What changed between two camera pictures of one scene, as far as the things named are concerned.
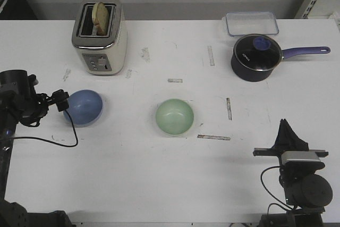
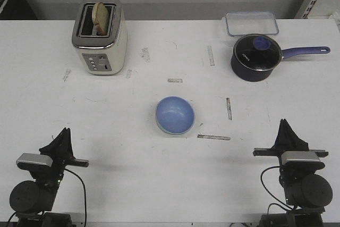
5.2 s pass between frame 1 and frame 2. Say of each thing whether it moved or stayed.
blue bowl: moved
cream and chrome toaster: stayed
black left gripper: moved
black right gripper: stayed
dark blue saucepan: stayed
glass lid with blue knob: stayed
